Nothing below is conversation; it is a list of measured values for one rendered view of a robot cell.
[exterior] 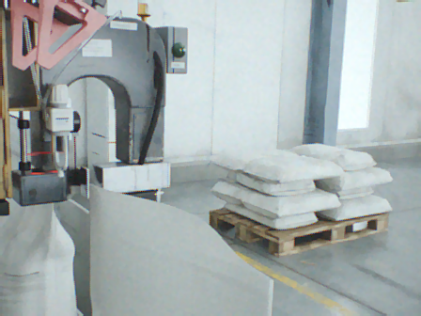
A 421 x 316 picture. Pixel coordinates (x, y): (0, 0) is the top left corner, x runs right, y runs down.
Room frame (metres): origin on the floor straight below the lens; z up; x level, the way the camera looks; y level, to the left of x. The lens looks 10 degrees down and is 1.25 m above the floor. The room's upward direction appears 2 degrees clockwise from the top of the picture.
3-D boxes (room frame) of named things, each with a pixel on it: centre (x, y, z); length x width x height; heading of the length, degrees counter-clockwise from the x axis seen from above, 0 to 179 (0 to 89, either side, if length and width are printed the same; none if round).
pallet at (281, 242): (4.07, -0.75, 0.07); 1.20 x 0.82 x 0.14; 126
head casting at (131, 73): (1.08, 0.27, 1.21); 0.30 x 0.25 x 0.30; 34
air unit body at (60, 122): (0.87, 0.25, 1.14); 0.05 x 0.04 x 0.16; 124
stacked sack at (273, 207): (3.73, -0.62, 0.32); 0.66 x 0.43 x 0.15; 126
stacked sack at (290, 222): (3.86, -0.48, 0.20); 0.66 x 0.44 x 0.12; 34
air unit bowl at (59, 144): (0.87, 0.25, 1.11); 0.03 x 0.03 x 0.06
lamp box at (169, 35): (1.07, 0.08, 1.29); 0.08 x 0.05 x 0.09; 34
